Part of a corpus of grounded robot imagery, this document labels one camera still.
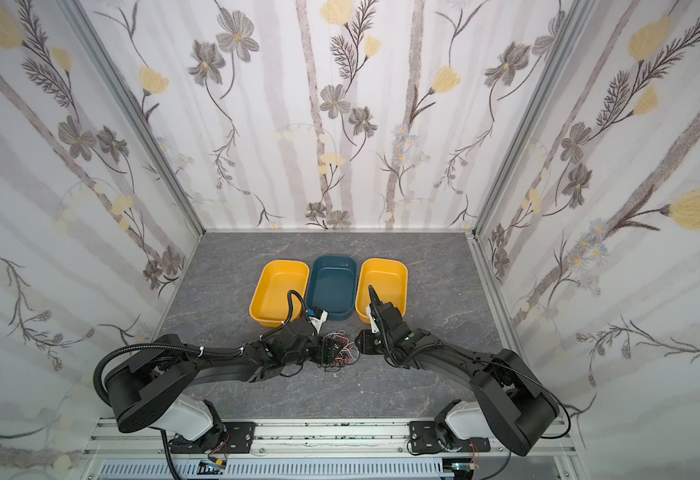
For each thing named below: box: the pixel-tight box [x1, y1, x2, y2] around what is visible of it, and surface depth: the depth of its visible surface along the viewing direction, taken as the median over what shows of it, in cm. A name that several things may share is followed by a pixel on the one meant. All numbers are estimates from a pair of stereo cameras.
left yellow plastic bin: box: [249, 260, 310, 328], surface depth 104 cm
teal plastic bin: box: [306, 255, 357, 321], surface depth 106 cm
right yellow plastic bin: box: [355, 259, 409, 324], surface depth 106 cm
